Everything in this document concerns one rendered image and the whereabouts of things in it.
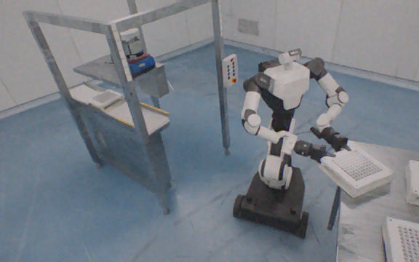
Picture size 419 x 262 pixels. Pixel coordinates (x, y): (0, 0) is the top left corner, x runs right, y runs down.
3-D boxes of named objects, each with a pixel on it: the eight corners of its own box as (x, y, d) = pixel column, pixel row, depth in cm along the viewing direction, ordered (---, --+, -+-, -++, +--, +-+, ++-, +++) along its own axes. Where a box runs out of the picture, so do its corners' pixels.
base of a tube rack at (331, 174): (390, 182, 140) (392, 178, 138) (353, 199, 133) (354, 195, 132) (353, 153, 158) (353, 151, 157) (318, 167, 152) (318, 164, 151)
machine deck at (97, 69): (164, 69, 195) (164, 64, 193) (122, 90, 173) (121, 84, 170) (115, 57, 230) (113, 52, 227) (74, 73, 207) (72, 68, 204)
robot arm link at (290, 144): (304, 139, 154) (285, 133, 160) (297, 156, 153) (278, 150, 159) (307, 143, 164) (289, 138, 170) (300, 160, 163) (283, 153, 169)
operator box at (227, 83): (238, 81, 257) (237, 54, 242) (228, 88, 247) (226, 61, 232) (233, 79, 260) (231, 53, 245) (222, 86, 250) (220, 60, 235)
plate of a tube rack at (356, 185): (394, 175, 137) (395, 172, 135) (355, 191, 130) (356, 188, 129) (355, 147, 155) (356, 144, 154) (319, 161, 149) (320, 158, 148)
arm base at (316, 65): (303, 83, 191) (294, 69, 190) (318, 73, 191) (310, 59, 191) (313, 79, 176) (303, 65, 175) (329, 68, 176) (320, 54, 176)
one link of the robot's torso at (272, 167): (261, 176, 205) (273, 117, 209) (284, 182, 198) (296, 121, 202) (257, 176, 191) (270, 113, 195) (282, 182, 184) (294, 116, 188)
